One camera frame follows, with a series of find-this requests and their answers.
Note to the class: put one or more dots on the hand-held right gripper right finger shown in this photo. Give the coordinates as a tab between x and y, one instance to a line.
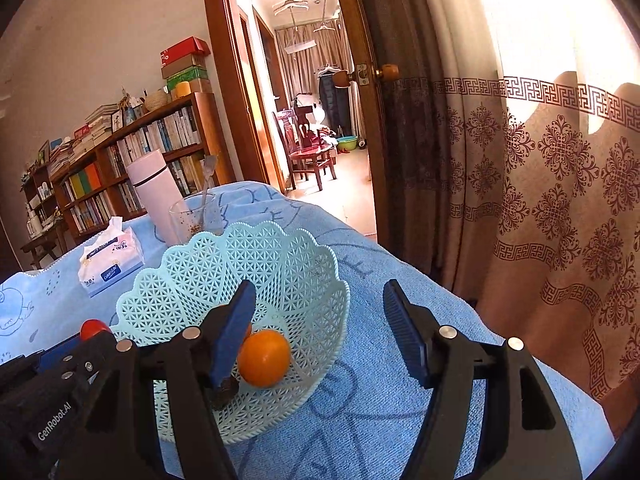
405	335

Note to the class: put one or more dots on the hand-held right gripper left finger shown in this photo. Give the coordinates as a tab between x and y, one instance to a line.
232	332

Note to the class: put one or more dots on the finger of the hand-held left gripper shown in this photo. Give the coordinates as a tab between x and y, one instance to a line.
57	355
87	362

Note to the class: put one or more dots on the orange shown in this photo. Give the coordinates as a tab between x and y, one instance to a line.
264	357
247	331

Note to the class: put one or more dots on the small red tomato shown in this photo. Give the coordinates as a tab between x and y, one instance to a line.
95	329

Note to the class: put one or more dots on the dark brown passion fruit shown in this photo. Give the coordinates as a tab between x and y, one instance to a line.
222	392

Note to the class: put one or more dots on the mint green plastic basket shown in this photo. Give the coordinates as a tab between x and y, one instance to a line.
280	270

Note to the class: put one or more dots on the white tissue pack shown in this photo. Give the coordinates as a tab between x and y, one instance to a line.
107	260

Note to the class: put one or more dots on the wooden stool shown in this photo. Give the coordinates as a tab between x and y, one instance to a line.
40	246

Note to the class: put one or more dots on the dark wooden cabinet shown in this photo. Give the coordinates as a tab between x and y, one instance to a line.
10	255

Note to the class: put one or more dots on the clear drinking glass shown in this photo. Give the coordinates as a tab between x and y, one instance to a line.
192	220

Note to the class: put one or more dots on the small wooden shelf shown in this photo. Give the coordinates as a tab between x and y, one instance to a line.
42	195

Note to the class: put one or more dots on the clear plastic spoon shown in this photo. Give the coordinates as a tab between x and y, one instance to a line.
207	172

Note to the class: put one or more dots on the pink thermos bottle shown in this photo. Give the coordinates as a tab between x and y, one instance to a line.
152	190

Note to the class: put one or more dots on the patterned beige curtain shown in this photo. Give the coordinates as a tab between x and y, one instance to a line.
550	210

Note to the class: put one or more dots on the red wooden chair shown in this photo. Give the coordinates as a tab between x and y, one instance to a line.
305	122
312	154

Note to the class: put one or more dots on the green plastic basin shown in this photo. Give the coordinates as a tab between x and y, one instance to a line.
347	143

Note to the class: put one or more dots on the wooden door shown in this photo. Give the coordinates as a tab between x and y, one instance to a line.
370	135

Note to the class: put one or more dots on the wooden bookshelf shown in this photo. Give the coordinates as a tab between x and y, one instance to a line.
210	125

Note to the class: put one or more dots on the rows of shelved books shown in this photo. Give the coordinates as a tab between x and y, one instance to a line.
165	132

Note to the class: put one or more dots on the stack of books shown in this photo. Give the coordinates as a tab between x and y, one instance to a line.
95	130

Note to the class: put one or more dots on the woven basket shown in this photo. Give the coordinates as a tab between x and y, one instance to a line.
157	100

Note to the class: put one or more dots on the black hanging coat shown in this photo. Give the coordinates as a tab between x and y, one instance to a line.
330	100

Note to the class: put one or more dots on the yellow canister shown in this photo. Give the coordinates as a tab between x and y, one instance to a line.
181	90

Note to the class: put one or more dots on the tan cardboard box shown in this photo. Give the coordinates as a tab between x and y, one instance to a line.
201	86

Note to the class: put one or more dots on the green cardboard box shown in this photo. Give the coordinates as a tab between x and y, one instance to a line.
187	77

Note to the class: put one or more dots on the wooden door knob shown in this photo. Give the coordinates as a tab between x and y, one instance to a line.
389	72

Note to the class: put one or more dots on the brown cardboard box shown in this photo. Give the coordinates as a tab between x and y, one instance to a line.
182	66

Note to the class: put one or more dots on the grey striped curtain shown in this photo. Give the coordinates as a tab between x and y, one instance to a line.
300	60

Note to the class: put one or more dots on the red cardboard box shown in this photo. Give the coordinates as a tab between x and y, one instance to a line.
185	49

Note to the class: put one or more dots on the wooden door frame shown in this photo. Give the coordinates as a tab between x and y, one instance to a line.
225	85

